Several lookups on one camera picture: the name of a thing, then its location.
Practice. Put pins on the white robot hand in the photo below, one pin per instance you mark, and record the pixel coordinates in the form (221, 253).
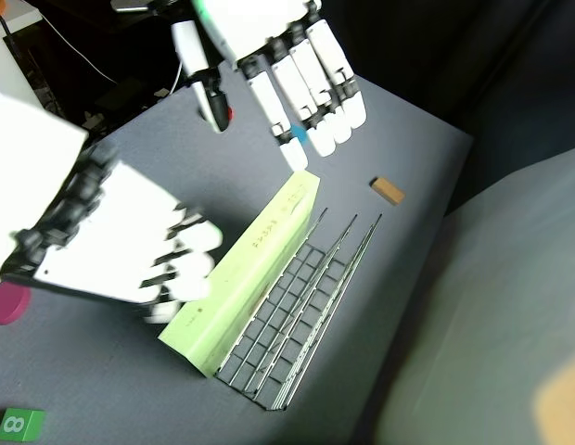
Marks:
(106, 241)
(269, 28)

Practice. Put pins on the light green book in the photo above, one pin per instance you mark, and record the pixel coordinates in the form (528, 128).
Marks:
(250, 269)

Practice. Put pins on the blue block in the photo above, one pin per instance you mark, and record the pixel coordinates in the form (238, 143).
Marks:
(299, 134)

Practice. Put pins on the pink disc block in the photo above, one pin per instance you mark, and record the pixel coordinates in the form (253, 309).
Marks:
(7, 306)

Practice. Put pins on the grey table cloth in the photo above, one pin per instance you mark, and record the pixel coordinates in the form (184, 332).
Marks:
(106, 371)

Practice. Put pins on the wooden block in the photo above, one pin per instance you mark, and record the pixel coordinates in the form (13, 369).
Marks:
(387, 190)

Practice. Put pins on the green number block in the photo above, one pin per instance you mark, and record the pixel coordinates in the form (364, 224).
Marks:
(21, 424)

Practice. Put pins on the white stand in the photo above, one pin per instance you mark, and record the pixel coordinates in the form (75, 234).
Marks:
(9, 60)

